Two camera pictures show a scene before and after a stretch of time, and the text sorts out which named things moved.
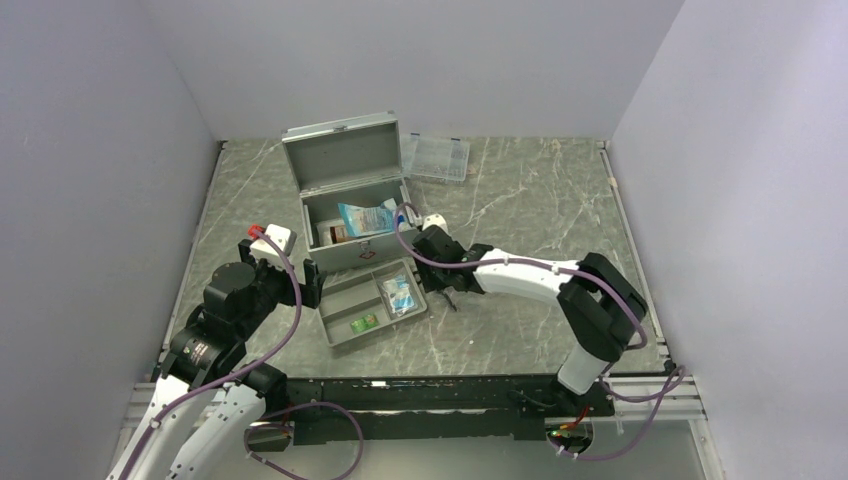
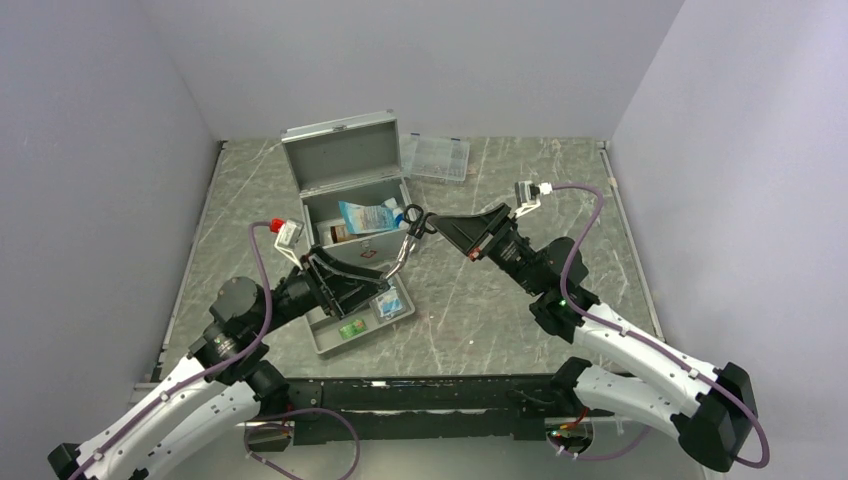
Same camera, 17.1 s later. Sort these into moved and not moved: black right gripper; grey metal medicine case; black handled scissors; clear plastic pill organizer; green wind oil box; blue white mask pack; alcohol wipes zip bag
Moved: green wind oil box; alcohol wipes zip bag; black right gripper; black handled scissors
Not moved: blue white mask pack; clear plastic pill organizer; grey metal medicine case
